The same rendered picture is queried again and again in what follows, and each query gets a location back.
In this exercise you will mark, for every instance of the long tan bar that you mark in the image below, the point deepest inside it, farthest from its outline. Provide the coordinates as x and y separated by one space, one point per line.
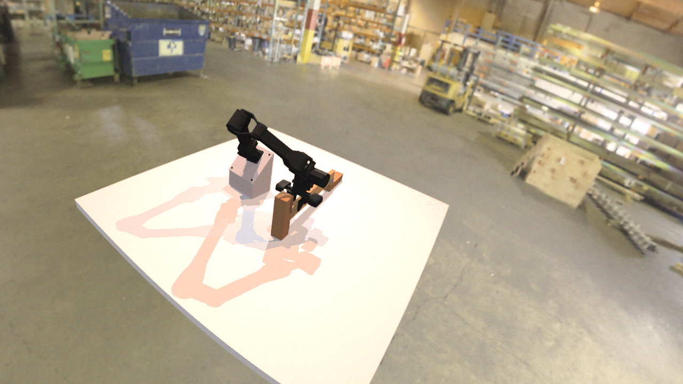
315 189

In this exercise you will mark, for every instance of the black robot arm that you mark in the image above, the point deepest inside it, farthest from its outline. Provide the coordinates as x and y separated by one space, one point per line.
295 161

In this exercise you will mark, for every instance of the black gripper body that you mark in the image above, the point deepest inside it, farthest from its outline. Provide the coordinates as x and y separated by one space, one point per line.
299 188

